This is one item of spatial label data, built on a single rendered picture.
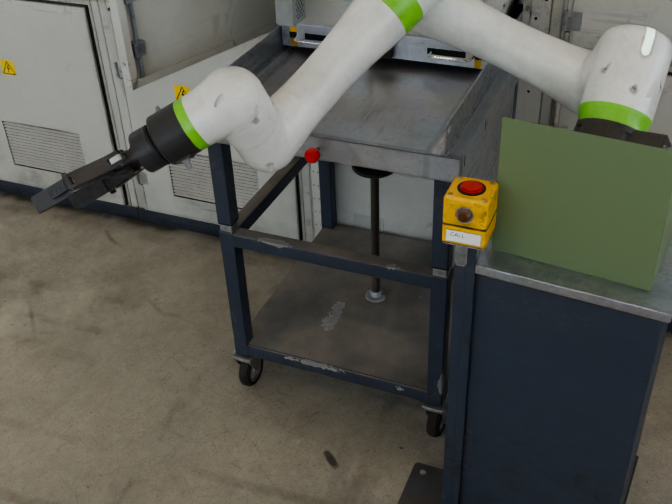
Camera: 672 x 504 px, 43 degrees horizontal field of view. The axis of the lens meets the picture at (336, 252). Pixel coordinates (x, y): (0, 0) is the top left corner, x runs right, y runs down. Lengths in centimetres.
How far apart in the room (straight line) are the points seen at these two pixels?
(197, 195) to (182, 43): 86
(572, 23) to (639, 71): 70
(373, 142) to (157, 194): 143
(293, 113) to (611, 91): 55
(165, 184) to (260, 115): 164
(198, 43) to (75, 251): 111
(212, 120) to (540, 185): 57
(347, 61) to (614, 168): 48
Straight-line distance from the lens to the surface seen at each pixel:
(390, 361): 222
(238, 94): 137
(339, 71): 151
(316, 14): 218
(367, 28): 152
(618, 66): 158
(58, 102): 313
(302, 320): 236
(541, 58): 173
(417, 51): 210
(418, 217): 265
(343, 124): 185
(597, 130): 155
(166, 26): 219
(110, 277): 294
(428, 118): 187
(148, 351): 260
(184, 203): 302
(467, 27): 172
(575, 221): 153
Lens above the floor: 167
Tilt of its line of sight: 35 degrees down
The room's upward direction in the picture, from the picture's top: 2 degrees counter-clockwise
